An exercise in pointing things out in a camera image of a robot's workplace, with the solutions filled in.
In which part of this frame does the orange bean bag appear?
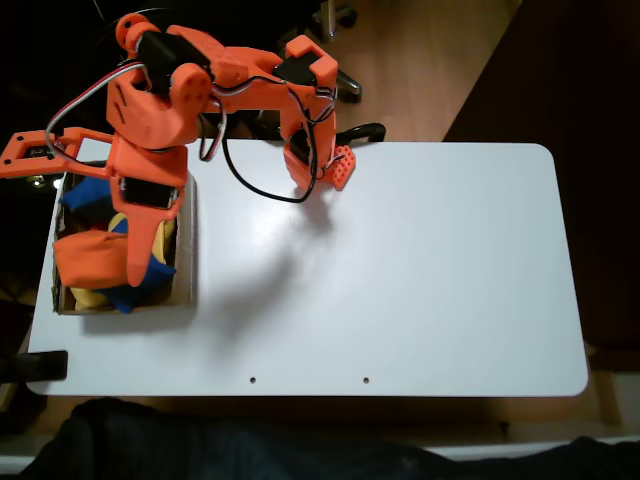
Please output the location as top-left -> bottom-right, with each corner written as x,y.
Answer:
52,230 -> 132,290

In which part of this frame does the yellow bean bag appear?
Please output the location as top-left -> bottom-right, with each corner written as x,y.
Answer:
107,212 -> 178,262
68,284 -> 174,311

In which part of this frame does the large blue bean bag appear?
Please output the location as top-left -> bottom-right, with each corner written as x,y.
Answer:
97,215 -> 178,315

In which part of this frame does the brown cardboard box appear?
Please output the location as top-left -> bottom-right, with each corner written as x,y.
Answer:
52,159 -> 198,316

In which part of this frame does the small blue bean bag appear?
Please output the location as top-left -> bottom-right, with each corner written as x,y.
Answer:
58,178 -> 117,227

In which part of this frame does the black table clamp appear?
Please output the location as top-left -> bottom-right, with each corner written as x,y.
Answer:
0,349 -> 69,384

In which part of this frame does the person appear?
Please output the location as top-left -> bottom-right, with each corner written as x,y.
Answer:
19,397 -> 640,480

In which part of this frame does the metal office chair base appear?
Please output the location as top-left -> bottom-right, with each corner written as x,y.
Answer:
276,0 -> 364,104

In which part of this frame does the grey white servo wire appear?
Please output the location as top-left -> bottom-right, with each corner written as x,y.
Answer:
44,59 -> 147,151

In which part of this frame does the thick black camera cable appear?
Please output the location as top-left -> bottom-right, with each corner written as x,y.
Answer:
198,107 -> 321,204

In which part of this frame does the orange camera mount with camera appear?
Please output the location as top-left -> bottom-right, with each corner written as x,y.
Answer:
0,127 -> 120,181

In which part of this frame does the thin black motor wire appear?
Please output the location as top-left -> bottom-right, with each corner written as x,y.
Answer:
209,73 -> 339,132

